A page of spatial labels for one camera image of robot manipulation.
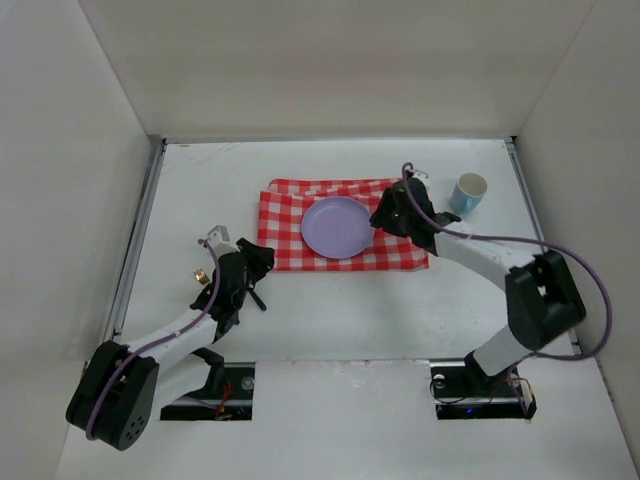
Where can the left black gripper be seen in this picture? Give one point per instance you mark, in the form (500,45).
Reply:
(255,257)

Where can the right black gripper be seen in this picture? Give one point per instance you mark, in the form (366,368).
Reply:
(385,215)

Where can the red white checkered cloth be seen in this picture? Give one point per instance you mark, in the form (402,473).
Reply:
(281,209)

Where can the purple plastic plate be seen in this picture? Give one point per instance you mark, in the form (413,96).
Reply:
(337,227)

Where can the light blue mug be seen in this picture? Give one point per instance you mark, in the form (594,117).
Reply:
(468,192)

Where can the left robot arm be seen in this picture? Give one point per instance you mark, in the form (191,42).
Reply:
(124,386)

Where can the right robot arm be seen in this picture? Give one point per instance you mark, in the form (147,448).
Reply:
(542,300)

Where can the gold knife dark handle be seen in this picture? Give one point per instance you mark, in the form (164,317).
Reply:
(259,302)

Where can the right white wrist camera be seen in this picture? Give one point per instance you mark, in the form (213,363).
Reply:
(418,174)

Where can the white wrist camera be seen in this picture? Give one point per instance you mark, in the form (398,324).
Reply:
(219,240)
(418,174)

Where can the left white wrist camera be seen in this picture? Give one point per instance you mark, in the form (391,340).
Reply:
(219,240)

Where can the gold fork dark handle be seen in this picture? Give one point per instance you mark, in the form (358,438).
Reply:
(202,277)

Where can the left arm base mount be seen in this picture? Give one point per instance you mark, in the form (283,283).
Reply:
(227,394)

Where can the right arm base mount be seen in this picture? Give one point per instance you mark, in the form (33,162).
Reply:
(461,391)

